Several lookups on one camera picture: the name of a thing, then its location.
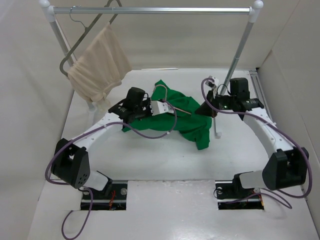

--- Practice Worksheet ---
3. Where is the grey hanger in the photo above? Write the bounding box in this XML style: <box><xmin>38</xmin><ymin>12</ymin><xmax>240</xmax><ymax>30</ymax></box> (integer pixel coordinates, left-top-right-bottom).
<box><xmin>59</xmin><ymin>0</ymin><xmax>122</xmax><ymax>79</ymax></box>

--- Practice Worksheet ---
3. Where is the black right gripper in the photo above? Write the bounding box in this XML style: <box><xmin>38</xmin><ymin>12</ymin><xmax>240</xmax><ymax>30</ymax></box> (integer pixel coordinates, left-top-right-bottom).
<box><xmin>195</xmin><ymin>88</ymin><xmax>237</xmax><ymax>117</ymax></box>

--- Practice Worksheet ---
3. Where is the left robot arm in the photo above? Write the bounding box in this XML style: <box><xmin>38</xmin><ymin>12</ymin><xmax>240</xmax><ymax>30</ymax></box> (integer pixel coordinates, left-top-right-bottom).
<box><xmin>49</xmin><ymin>87</ymin><xmax>151</xmax><ymax>199</ymax></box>

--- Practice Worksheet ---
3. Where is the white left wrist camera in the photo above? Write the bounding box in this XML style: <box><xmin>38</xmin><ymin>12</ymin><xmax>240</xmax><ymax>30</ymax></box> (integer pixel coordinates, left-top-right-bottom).
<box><xmin>150</xmin><ymin>101</ymin><xmax>169</xmax><ymax>116</ymax></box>

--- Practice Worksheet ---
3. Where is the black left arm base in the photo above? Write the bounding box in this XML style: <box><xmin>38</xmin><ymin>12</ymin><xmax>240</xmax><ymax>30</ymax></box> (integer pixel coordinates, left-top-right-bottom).
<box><xmin>92</xmin><ymin>180</ymin><xmax>128</xmax><ymax>211</ymax></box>

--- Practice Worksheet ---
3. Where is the white clothes rack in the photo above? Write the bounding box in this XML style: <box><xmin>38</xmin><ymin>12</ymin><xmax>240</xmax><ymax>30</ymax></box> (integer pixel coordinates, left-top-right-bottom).
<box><xmin>38</xmin><ymin>0</ymin><xmax>265</xmax><ymax>140</ymax></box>

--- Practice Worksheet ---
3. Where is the green t shirt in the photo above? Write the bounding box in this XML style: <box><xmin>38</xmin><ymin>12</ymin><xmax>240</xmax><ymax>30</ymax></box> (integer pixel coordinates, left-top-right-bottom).
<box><xmin>130</xmin><ymin>80</ymin><xmax>212</xmax><ymax>150</ymax></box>

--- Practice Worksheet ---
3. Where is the beige cloth on hanger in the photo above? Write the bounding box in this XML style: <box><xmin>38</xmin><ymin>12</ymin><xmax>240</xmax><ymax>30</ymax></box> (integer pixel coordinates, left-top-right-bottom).
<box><xmin>67</xmin><ymin>23</ymin><xmax>132</xmax><ymax>105</ymax></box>

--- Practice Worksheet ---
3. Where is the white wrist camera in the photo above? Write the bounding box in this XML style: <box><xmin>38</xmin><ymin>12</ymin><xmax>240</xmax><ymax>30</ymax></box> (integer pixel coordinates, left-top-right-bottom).
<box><xmin>150</xmin><ymin>101</ymin><xmax>169</xmax><ymax>116</ymax></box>
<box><xmin>207</xmin><ymin>76</ymin><xmax>220</xmax><ymax>90</ymax></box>

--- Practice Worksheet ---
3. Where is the aluminium rail right side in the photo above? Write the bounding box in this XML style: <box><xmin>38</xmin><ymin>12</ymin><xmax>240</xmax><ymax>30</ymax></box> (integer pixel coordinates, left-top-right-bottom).
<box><xmin>249</xmin><ymin>70</ymin><xmax>268</xmax><ymax>108</ymax></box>

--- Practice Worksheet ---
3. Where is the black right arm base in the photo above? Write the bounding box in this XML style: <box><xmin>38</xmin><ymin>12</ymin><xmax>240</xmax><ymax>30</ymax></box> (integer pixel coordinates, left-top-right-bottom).
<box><xmin>213</xmin><ymin>180</ymin><xmax>264</xmax><ymax>210</ymax></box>

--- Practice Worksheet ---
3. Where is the pink wire hanger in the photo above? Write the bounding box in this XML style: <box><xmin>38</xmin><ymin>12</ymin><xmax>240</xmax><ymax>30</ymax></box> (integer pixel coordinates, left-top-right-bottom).
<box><xmin>151</xmin><ymin>82</ymin><xmax>192</xmax><ymax>116</ymax></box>

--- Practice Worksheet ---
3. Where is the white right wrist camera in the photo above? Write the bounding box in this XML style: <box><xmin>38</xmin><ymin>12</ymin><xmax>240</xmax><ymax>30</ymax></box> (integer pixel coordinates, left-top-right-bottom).
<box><xmin>207</xmin><ymin>76</ymin><xmax>220</xmax><ymax>90</ymax></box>

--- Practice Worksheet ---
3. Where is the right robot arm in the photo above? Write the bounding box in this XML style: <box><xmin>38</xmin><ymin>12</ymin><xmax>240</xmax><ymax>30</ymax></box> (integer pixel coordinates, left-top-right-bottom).
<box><xmin>195</xmin><ymin>77</ymin><xmax>313</xmax><ymax>199</ymax></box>

